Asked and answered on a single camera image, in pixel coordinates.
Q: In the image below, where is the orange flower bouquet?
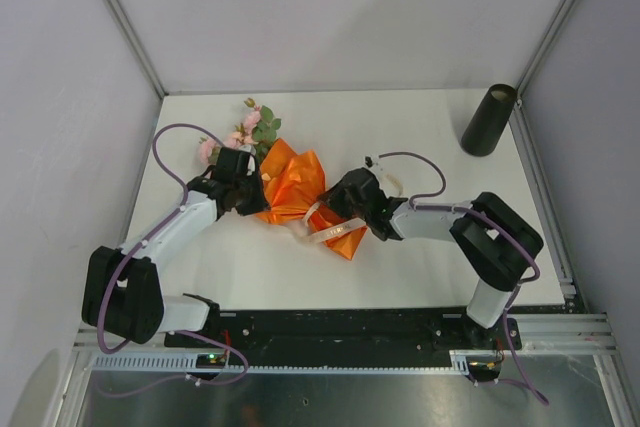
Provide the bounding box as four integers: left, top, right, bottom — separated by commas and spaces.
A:
198, 98, 367, 260

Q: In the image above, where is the cream printed ribbon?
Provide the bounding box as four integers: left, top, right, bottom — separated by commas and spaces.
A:
297, 171, 406, 248

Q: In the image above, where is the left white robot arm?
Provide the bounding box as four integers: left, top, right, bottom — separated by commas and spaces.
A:
81, 148, 269, 347

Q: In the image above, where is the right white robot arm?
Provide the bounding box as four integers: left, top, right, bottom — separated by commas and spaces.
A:
318, 168, 544, 348

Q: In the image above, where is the black cylindrical vase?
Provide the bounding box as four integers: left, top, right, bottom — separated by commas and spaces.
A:
460, 84, 517, 157

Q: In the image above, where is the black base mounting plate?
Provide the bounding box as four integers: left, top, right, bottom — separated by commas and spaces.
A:
163, 309, 521, 368

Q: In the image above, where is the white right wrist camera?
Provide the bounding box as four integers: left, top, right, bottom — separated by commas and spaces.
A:
364, 156, 384, 176

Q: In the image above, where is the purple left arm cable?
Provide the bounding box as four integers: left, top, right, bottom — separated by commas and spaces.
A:
93, 122, 250, 398

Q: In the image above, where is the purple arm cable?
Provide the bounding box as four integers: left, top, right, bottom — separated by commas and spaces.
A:
93, 122, 250, 398
374, 150, 550, 407

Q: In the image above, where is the grey slotted cable duct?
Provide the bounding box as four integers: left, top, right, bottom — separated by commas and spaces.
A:
90, 352, 469, 376

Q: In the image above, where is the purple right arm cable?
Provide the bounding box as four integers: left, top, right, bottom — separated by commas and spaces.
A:
374, 150, 550, 407

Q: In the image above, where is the aluminium frame rail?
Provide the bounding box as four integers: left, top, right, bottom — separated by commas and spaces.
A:
102, 0, 167, 100

